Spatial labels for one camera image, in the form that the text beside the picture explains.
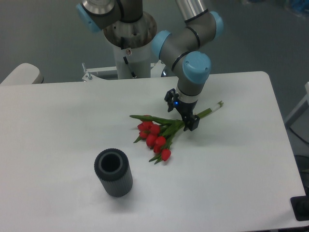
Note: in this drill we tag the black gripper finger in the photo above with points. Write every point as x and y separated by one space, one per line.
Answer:
191 122
171 98

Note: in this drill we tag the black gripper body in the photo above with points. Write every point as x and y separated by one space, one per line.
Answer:
184 109

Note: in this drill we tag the red tulip bouquet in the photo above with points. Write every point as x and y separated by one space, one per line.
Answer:
158 134

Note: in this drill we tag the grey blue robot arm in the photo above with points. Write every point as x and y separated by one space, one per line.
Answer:
179 52

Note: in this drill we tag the dark grey ribbed vase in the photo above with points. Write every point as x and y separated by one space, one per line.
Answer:
113 170

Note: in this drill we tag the black box at table corner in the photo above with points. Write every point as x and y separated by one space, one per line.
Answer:
300 205

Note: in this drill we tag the white chair armrest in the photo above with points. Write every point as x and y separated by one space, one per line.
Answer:
24 74

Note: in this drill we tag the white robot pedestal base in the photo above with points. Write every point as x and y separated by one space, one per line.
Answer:
131 45

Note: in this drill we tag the white furniture frame right edge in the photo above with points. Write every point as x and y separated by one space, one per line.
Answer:
298 110

